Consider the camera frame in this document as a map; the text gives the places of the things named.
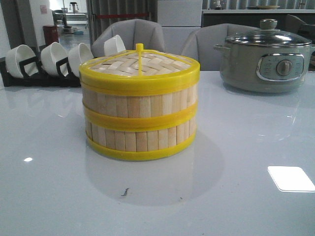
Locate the bamboo steamer drawer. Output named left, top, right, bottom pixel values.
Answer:
left=85, top=118, right=196, bottom=161
left=83, top=84, right=198, bottom=131

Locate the woven bamboo steamer lid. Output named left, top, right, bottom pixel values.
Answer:
left=79, top=43, right=200, bottom=96

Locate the white bowl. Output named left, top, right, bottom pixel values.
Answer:
left=5, top=44, right=35, bottom=78
left=103, top=35, right=126, bottom=57
left=68, top=43, right=94, bottom=77
left=41, top=42, right=68, bottom=76

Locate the grey-green electric pot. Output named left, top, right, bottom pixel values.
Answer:
left=213, top=39, right=315, bottom=93

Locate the black dish rack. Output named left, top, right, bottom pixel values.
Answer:
left=0, top=53, right=81, bottom=87

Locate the red trash bin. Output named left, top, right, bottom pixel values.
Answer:
left=43, top=25, right=59, bottom=46

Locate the glass pot lid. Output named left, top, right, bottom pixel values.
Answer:
left=225, top=19, right=312, bottom=47

